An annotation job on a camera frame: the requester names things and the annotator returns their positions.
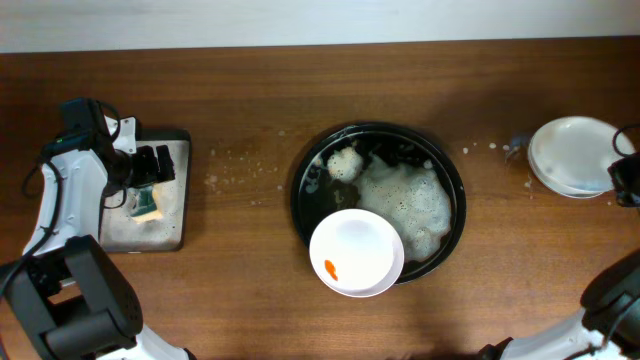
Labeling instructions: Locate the pink white plate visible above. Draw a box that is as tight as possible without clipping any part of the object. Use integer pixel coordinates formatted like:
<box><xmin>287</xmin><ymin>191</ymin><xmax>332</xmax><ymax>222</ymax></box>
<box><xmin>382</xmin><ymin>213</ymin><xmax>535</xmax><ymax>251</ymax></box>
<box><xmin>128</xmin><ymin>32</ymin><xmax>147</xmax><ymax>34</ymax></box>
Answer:
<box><xmin>309</xmin><ymin>209</ymin><xmax>404</xmax><ymax>298</ymax></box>

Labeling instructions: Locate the round black tray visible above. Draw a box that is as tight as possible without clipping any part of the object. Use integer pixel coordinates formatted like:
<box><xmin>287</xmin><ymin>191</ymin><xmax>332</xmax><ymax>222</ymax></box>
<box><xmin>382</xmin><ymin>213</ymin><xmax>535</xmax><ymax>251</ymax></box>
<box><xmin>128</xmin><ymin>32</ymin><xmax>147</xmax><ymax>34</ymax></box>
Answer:
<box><xmin>290</xmin><ymin>122</ymin><xmax>467</xmax><ymax>283</ymax></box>

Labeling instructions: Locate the black rectangular soap tray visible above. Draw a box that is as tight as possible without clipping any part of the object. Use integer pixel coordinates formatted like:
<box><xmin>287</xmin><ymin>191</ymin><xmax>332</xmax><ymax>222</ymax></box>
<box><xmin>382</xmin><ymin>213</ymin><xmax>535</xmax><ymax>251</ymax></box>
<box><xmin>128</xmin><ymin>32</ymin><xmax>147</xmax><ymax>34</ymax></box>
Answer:
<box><xmin>99</xmin><ymin>129</ymin><xmax>192</xmax><ymax>253</ymax></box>

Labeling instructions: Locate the pale blue plate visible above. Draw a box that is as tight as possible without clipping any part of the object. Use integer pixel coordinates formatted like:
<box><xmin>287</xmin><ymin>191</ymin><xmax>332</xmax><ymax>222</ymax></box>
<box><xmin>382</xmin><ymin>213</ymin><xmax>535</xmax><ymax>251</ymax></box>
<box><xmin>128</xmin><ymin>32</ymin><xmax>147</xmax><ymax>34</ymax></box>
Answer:
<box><xmin>528</xmin><ymin>116</ymin><xmax>636</xmax><ymax>190</ymax></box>

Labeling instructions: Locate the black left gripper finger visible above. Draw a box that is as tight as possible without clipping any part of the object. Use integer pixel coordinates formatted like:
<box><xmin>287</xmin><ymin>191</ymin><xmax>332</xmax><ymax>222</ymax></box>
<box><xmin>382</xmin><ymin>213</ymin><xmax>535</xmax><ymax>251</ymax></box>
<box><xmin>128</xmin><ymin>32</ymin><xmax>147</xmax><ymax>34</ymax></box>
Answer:
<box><xmin>156</xmin><ymin>145</ymin><xmax>175</xmax><ymax>183</ymax></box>
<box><xmin>130</xmin><ymin>146</ymin><xmax>158</xmax><ymax>188</ymax></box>

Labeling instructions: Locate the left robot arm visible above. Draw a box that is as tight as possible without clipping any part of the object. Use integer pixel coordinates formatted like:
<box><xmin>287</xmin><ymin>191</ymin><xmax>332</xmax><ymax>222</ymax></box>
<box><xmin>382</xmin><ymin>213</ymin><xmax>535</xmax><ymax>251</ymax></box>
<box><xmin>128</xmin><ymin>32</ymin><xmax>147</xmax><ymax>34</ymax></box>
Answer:
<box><xmin>1</xmin><ymin>150</ymin><xmax>193</xmax><ymax>359</ymax></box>

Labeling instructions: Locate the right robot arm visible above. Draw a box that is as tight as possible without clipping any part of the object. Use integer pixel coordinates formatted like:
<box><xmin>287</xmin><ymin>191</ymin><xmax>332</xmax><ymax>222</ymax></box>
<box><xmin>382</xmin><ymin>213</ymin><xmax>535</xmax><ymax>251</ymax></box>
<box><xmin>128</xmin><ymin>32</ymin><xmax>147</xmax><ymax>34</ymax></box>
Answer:
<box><xmin>476</xmin><ymin>250</ymin><xmax>639</xmax><ymax>360</ymax></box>

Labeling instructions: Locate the cream white plate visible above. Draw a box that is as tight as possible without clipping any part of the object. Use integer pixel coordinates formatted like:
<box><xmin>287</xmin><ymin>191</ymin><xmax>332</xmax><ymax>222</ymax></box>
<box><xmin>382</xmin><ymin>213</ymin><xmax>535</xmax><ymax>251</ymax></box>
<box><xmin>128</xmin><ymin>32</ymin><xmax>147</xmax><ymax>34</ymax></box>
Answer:
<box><xmin>527</xmin><ymin>148</ymin><xmax>612</xmax><ymax>199</ymax></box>

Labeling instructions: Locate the green yellow sponge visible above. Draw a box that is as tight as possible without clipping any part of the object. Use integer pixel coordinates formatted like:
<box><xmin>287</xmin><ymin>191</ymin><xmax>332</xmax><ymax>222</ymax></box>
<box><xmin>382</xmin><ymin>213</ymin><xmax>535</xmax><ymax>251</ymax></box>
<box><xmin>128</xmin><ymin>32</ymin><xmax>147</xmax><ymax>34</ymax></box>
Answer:
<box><xmin>130</xmin><ymin>186</ymin><xmax>163</xmax><ymax>224</ymax></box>

